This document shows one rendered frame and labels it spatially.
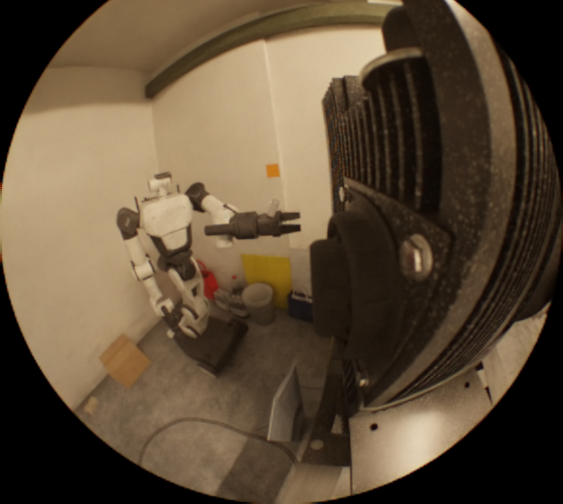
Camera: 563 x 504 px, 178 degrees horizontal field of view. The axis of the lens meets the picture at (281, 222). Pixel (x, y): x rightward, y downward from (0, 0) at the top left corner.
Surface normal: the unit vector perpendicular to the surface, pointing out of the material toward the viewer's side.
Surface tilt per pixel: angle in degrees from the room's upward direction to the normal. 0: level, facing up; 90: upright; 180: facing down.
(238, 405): 0
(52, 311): 90
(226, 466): 0
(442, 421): 0
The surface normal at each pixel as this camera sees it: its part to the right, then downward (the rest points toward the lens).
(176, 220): 0.76, 0.19
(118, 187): 0.94, 0.00
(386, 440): -0.12, -0.93
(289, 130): -0.31, 0.37
